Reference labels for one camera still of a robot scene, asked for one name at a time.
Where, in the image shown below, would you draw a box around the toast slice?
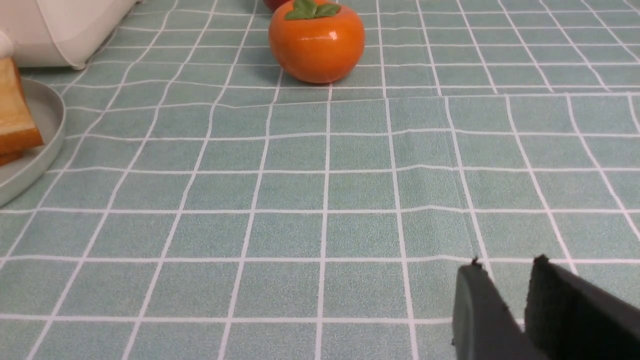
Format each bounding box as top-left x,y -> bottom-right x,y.
0,151 -> 23,167
0,57 -> 44,154

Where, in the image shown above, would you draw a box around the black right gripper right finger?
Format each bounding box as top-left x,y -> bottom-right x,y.
524,255 -> 640,360

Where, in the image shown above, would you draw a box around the orange persimmon with leaves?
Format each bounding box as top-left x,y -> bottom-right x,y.
267,0 -> 366,84

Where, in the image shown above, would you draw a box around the white two-slot toaster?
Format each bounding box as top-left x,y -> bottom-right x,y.
0,0 -> 139,70

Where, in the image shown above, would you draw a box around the light green round plate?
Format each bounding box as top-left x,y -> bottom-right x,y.
0,77 -> 67,208

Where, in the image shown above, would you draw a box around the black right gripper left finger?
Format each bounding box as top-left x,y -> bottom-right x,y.
451,258 -> 547,360

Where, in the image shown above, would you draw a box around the green checkered tablecloth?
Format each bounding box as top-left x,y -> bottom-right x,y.
0,0 -> 640,360

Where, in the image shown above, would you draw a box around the red apple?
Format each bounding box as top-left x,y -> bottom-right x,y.
263,0 -> 290,13

